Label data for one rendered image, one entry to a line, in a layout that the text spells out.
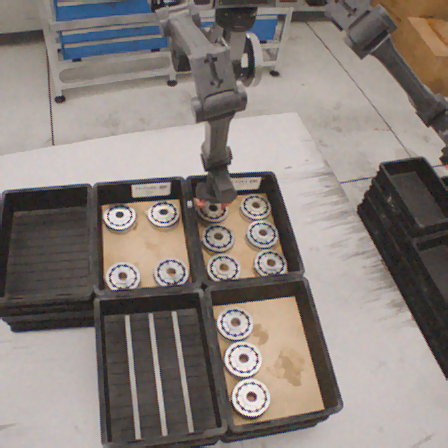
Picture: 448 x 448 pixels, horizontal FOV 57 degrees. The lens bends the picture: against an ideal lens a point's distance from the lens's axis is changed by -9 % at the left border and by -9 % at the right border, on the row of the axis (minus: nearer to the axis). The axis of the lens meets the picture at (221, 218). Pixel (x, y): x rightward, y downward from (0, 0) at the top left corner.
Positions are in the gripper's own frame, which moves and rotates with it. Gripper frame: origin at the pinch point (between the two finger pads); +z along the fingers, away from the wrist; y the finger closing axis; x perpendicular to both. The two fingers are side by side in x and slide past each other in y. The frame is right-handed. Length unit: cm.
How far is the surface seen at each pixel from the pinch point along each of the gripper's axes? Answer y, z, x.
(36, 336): -59, 17, -33
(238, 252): 6.7, 4.0, -14.8
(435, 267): 113, 49, -6
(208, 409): -9, 4, -63
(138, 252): -24.3, 4.1, -12.4
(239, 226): 8.7, 4.0, -5.0
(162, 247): -16.7, 4.1, -11.1
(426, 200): 117, 38, 27
